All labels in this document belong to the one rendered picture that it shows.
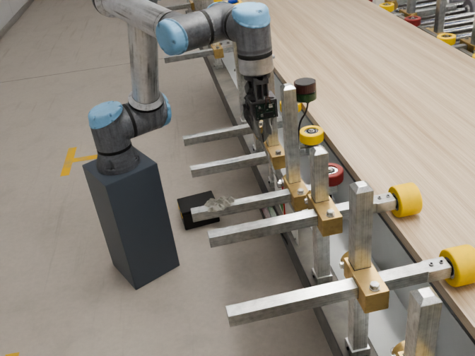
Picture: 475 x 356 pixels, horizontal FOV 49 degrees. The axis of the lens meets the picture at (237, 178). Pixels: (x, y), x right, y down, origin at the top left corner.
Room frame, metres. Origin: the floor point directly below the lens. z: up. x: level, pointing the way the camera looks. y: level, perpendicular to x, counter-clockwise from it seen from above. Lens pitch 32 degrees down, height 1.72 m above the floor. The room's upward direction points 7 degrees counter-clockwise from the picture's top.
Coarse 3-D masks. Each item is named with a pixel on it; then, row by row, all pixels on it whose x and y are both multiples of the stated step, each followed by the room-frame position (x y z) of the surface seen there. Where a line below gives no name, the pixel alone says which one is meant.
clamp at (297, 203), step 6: (300, 180) 1.28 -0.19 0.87; (288, 186) 1.26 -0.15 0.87; (294, 186) 1.25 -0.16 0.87; (300, 186) 1.25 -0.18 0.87; (294, 192) 1.22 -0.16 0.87; (306, 192) 1.22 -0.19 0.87; (294, 198) 1.20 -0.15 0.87; (300, 198) 1.20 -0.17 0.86; (294, 204) 1.20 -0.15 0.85; (300, 204) 1.20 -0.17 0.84; (306, 204) 1.20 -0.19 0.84
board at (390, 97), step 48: (288, 0) 3.24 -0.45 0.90; (336, 0) 3.10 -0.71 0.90; (288, 48) 2.37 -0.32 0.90; (336, 48) 2.28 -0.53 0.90; (384, 48) 2.20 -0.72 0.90; (432, 48) 2.13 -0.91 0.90; (336, 96) 1.77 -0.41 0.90; (384, 96) 1.72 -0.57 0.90; (432, 96) 1.67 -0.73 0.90; (336, 144) 1.41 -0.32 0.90; (384, 144) 1.38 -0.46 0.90; (432, 144) 1.34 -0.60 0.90; (384, 192) 1.13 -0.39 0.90; (432, 192) 1.10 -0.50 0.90; (432, 240) 0.91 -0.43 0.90
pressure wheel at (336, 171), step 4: (332, 164) 1.29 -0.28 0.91; (336, 164) 1.29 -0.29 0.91; (332, 168) 1.27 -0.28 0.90; (336, 168) 1.27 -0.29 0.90; (340, 168) 1.26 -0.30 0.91; (332, 172) 1.25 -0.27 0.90; (336, 172) 1.24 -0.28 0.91; (340, 172) 1.24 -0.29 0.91; (332, 176) 1.23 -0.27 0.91; (336, 176) 1.23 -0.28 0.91; (340, 176) 1.23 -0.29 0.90; (332, 180) 1.22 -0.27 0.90; (336, 180) 1.23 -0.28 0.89; (340, 180) 1.23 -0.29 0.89; (332, 184) 1.22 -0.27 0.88; (336, 184) 1.23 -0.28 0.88
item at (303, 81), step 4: (296, 80) 1.31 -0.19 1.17; (300, 80) 1.31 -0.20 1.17; (304, 80) 1.31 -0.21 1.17; (308, 80) 1.30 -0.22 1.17; (312, 80) 1.30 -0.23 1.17; (296, 84) 1.29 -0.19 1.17; (300, 84) 1.28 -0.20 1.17; (304, 84) 1.28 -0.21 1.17; (308, 84) 1.27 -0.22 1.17; (308, 104) 1.30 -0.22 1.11; (304, 116) 1.29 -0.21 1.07; (300, 120) 1.29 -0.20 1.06
